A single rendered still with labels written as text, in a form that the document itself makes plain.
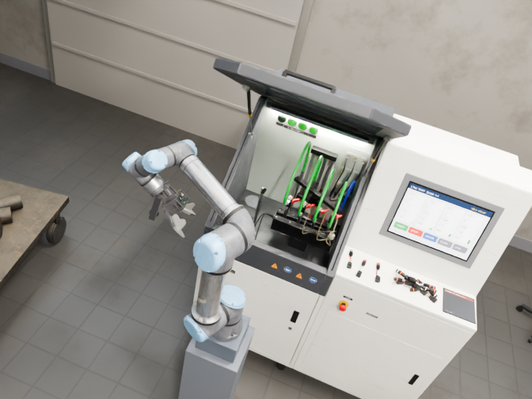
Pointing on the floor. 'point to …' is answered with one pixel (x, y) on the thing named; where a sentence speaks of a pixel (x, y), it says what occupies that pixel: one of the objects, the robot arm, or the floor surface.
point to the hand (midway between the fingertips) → (188, 226)
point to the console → (421, 361)
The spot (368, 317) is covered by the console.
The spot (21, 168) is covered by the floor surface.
